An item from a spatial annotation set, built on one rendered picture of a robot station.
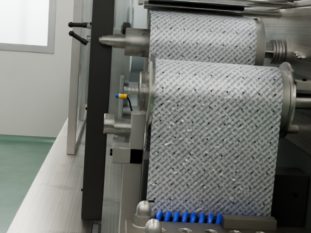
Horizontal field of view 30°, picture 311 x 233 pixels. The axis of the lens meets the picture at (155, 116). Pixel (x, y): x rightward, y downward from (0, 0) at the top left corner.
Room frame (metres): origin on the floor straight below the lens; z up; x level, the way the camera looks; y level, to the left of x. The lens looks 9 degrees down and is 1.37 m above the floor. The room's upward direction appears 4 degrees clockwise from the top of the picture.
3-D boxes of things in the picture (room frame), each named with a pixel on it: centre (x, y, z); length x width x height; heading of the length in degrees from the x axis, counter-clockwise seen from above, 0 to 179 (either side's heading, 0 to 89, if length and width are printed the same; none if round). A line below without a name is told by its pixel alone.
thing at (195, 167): (1.05, -0.11, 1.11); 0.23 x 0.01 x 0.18; 94
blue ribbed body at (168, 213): (1.02, -0.12, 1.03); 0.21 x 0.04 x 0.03; 94
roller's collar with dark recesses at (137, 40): (1.34, 0.05, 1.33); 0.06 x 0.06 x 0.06; 4
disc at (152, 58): (1.10, 0.01, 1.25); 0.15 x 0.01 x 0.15; 4
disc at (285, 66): (1.12, -0.24, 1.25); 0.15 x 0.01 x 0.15; 4
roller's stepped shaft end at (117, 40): (1.34, 0.11, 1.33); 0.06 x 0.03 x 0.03; 94
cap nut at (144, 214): (0.97, 0.01, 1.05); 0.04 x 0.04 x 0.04
